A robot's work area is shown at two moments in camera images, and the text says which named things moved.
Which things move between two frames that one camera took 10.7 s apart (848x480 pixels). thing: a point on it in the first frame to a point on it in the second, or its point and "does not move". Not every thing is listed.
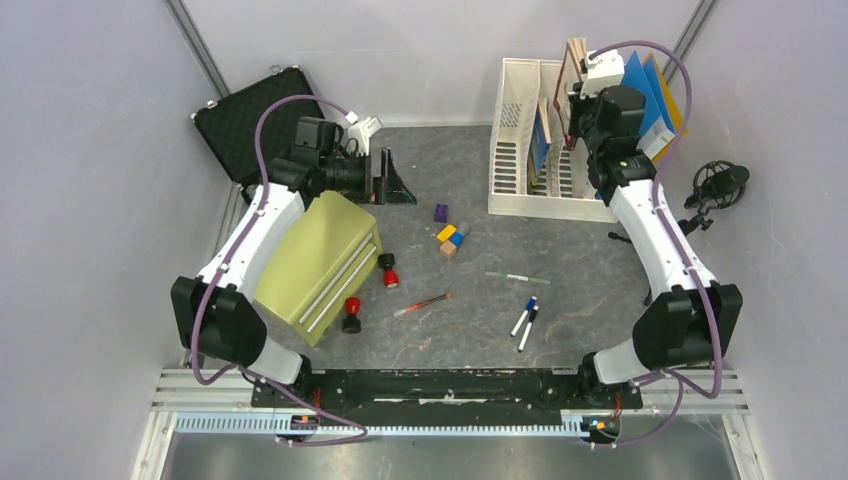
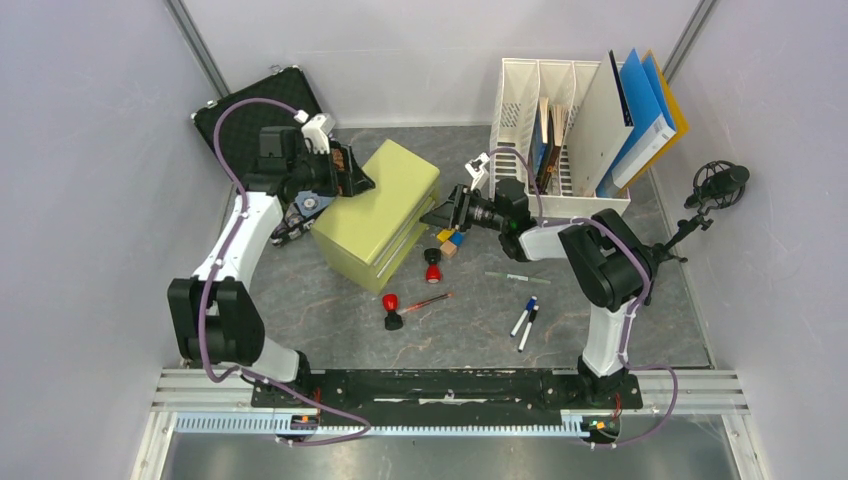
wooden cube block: x=449 y=249 does not move
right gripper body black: x=583 y=120 to x=471 y=210
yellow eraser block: x=446 y=233 does not move
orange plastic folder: x=669 y=105 does not move
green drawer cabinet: x=320 y=264 to x=362 y=236
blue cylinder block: x=457 y=238 does not move
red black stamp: x=391 y=277 to x=433 y=271
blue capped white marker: x=531 y=303 does not move
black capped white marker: x=528 y=328 does not move
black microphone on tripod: x=720 y=185 does not move
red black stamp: x=351 y=323 to x=393 y=320
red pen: x=421 y=304 does not move
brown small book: x=575 y=53 to x=559 y=113
